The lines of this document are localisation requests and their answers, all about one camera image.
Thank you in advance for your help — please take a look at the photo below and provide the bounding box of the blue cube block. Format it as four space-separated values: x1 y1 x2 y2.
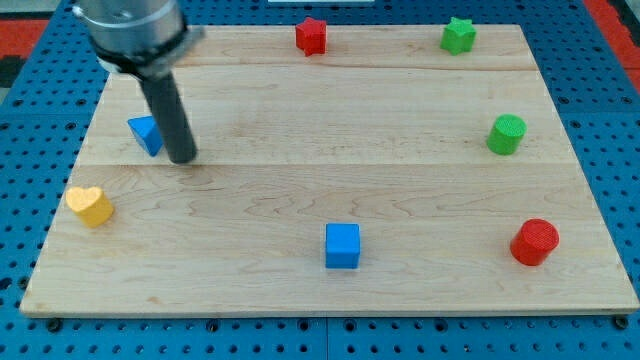
325 223 361 269

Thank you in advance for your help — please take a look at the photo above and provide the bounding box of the red cylinder block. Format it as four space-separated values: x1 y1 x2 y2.
509 218 560 266

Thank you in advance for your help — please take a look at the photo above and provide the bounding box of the yellow heart block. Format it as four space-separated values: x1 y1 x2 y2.
65 186 115 228

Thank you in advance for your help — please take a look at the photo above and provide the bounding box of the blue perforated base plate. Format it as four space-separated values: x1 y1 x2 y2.
1 1 639 359

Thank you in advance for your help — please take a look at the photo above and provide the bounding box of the wooden board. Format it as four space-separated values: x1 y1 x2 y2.
20 25 639 319

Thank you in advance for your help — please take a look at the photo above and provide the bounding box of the red star block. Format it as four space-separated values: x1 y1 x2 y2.
295 17 327 57

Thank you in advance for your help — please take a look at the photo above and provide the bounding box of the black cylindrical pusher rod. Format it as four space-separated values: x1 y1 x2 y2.
140 72 197 164

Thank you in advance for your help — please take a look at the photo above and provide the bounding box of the green cylinder block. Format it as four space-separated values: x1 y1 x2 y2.
486 114 527 155

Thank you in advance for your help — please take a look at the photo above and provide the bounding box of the green star block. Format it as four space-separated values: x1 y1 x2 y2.
440 17 477 56

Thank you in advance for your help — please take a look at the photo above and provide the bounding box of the blue triangle block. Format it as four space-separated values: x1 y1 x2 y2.
127 116 163 157

